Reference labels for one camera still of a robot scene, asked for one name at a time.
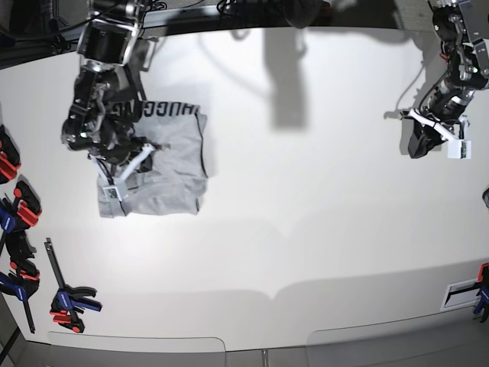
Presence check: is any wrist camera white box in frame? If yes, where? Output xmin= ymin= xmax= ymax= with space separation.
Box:
xmin=447 ymin=139 xmax=471 ymax=159
xmin=102 ymin=185 xmax=128 ymax=202

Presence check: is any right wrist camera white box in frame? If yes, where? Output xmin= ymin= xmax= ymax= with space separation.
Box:
xmin=102 ymin=185 xmax=128 ymax=202

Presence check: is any grey T-shirt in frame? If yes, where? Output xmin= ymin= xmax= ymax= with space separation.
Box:
xmin=97 ymin=101 xmax=208 ymax=218

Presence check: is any blue bar clamp on table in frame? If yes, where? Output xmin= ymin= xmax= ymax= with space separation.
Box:
xmin=44 ymin=238 xmax=102 ymax=333

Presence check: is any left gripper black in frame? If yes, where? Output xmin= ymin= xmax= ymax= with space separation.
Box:
xmin=407 ymin=118 xmax=445 ymax=159

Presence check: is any red black clamp upper left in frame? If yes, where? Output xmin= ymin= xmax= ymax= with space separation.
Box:
xmin=0 ymin=125 xmax=21 ymax=184

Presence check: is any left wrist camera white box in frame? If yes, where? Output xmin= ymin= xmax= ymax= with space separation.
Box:
xmin=447 ymin=139 xmax=471 ymax=159

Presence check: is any blue red clamp left edge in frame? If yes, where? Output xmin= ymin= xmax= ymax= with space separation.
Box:
xmin=1 ymin=180 xmax=42 ymax=270

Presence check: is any dark round object right edge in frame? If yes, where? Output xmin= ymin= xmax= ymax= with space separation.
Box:
xmin=482 ymin=188 xmax=489 ymax=209

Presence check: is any blue clamp lower left edge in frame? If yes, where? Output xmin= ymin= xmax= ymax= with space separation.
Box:
xmin=1 ymin=230 xmax=40 ymax=334

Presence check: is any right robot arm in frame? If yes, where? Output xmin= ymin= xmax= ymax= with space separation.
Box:
xmin=61 ymin=1 xmax=155 ymax=172

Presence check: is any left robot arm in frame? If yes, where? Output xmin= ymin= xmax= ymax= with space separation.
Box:
xmin=402 ymin=1 xmax=488 ymax=159

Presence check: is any aluminium frame rail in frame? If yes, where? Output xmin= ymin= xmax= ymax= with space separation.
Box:
xmin=141 ymin=7 xmax=230 ymax=30

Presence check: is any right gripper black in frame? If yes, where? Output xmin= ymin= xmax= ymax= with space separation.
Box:
xmin=125 ymin=136 xmax=171 ymax=173

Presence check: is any blue clamp right edge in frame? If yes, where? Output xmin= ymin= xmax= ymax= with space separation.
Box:
xmin=473 ymin=263 xmax=489 ymax=323

